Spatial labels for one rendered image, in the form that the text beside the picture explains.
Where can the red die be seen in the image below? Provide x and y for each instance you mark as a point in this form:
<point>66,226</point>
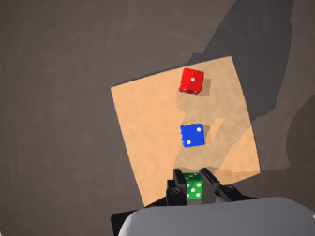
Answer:
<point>191,81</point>

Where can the blue die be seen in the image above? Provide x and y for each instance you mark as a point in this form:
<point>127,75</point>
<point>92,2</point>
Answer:
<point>192,135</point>

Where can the green die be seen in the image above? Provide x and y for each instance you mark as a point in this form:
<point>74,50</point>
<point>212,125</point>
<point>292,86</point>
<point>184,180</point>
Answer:
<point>194,185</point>

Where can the tan square mat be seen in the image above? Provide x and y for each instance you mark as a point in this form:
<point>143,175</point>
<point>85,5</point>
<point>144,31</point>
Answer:
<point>150,111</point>

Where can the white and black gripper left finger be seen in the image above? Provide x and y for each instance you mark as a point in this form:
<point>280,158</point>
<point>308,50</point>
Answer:
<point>174,197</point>

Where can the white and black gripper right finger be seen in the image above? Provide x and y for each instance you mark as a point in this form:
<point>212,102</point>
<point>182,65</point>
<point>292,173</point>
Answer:
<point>215,192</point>

